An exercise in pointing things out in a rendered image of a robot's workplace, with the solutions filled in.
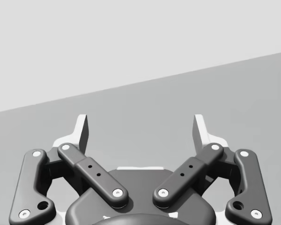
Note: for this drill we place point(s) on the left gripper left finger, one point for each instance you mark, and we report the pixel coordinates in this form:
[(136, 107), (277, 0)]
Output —
[(97, 174)]

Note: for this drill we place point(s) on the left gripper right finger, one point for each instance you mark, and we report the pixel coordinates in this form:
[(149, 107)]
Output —
[(183, 174)]

